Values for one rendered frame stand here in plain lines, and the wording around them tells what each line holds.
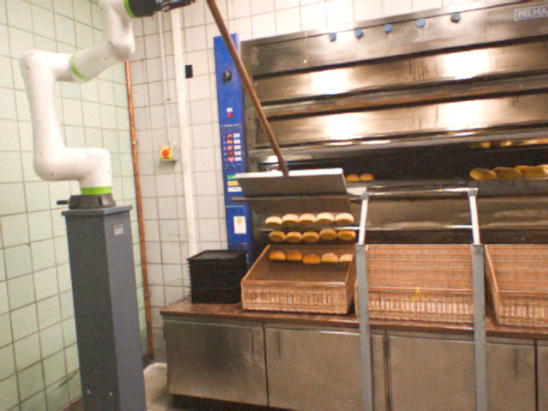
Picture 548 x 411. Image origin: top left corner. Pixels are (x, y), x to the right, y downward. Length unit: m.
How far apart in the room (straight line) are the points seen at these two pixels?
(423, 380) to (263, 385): 0.79
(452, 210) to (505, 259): 0.36
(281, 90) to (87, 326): 1.67
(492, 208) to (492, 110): 0.51
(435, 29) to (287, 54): 0.82
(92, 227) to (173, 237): 1.27
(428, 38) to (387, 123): 0.49
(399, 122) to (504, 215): 0.73
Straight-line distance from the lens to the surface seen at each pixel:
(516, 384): 2.33
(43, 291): 2.68
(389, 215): 2.67
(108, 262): 1.93
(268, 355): 2.44
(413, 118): 2.66
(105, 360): 2.07
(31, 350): 2.68
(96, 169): 1.97
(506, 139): 2.52
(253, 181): 2.34
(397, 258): 2.65
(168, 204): 3.14
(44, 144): 1.95
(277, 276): 2.80
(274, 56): 2.88
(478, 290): 2.12
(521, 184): 2.68
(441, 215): 2.66
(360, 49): 2.76
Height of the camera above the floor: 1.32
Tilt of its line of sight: 4 degrees down
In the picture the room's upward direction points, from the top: 4 degrees counter-clockwise
